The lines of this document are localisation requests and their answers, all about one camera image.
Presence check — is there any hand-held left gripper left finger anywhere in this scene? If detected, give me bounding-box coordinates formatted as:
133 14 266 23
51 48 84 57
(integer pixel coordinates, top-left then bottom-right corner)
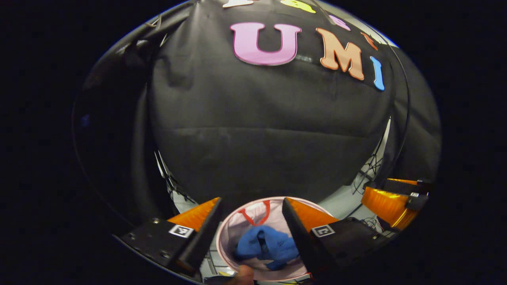
119 197 223 277

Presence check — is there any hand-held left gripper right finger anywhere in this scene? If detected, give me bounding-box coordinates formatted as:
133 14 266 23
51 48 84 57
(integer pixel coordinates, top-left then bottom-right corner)
282 197 391 278

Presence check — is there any pink laundry hamper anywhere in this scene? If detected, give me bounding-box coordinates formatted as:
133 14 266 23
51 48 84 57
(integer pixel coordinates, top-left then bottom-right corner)
216 197 329 282

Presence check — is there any blue corduroy shirt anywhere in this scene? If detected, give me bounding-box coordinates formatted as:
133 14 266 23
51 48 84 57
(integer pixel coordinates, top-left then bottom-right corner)
234 225 300 272

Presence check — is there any black clothes rack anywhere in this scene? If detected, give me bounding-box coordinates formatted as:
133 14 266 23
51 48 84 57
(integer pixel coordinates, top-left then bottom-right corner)
317 2 411 175

